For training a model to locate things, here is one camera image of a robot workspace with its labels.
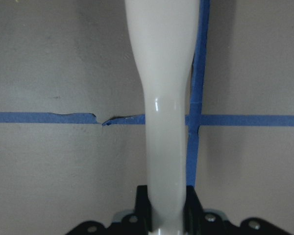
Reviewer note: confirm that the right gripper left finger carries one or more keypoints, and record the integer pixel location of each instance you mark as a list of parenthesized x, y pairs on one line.
[(142, 209)]

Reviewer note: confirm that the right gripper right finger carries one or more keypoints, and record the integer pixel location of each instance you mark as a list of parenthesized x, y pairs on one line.
[(193, 211)]

